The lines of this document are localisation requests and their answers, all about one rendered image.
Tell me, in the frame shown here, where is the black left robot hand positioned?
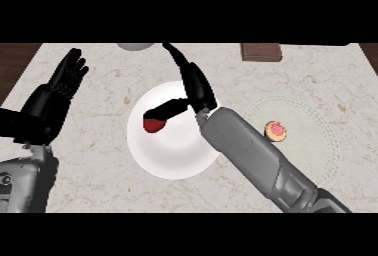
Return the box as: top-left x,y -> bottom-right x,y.
0,47 -> 91,146

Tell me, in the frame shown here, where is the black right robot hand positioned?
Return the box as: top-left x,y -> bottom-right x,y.
141,42 -> 218,122

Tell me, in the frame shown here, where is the white round plate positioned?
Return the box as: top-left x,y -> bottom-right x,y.
125,80 -> 222,180

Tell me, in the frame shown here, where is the brown wooden block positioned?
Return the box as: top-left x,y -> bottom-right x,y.
239,42 -> 283,63

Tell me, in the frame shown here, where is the grey round object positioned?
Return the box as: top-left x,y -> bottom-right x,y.
115,42 -> 156,52

